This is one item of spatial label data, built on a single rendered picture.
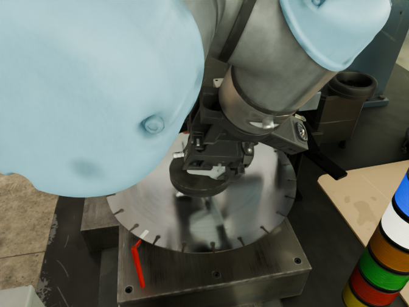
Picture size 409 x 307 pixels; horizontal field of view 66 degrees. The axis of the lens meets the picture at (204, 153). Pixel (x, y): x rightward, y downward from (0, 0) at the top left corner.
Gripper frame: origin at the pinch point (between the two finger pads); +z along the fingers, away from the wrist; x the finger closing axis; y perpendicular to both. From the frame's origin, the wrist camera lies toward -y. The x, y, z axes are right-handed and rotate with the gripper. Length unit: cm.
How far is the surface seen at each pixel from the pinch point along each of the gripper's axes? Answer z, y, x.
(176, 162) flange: 6.1, 5.1, -2.9
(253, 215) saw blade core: -1.5, -5.1, 8.0
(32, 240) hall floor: 132, 55, -5
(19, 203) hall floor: 148, 67, -27
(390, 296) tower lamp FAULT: -17.8, -11.4, 19.0
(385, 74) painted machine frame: 25, -71, -45
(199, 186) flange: 2.2, 2.1, 2.5
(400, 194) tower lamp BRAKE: -26.0, -7.2, 10.9
